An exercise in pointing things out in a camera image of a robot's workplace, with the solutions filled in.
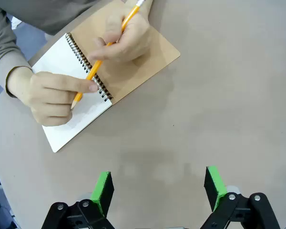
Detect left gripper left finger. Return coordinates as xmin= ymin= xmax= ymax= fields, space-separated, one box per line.
xmin=41 ymin=171 xmax=115 ymax=229

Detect yellow pencil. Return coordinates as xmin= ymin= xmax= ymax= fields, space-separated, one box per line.
xmin=70 ymin=0 xmax=146 ymax=110

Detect person torso in sweater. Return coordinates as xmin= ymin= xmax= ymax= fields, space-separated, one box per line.
xmin=0 ymin=0 xmax=103 ymax=35

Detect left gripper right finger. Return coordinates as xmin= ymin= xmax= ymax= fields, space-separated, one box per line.
xmin=199 ymin=166 xmax=281 ymax=229

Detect person right forearm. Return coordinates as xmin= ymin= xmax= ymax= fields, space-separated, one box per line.
xmin=0 ymin=2 xmax=34 ymax=99

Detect spiral notebook brown cover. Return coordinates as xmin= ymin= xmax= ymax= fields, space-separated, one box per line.
xmin=31 ymin=0 xmax=181 ymax=153

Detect person left hand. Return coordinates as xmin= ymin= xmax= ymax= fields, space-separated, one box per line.
xmin=87 ymin=0 xmax=153 ymax=63

